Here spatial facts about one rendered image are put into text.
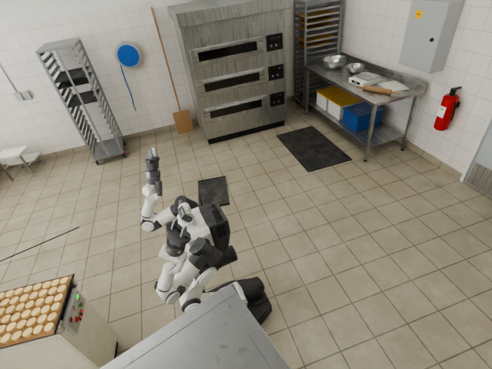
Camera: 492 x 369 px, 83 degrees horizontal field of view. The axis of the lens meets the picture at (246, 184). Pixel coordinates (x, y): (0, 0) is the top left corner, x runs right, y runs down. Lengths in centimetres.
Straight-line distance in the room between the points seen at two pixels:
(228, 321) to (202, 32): 405
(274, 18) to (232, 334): 438
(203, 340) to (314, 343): 199
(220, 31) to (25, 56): 298
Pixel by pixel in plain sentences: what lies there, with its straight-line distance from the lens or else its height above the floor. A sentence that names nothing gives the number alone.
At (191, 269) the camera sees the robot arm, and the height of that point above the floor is 118.
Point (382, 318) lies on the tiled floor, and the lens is 278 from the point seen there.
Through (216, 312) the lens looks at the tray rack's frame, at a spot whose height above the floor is 182.
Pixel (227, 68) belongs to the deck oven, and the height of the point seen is 119.
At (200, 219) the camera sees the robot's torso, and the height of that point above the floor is 123.
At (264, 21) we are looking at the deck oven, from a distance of 462.
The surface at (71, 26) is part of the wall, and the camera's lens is 545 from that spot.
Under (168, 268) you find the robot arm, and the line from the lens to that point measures 147.
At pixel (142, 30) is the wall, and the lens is 535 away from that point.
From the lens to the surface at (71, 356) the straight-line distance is 240.
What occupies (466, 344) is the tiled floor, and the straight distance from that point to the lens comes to 291.
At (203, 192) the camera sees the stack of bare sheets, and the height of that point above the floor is 2.
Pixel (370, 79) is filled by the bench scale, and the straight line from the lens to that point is 441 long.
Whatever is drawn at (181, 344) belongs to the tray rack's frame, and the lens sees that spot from 66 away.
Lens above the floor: 240
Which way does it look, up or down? 38 degrees down
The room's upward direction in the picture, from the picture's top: 8 degrees counter-clockwise
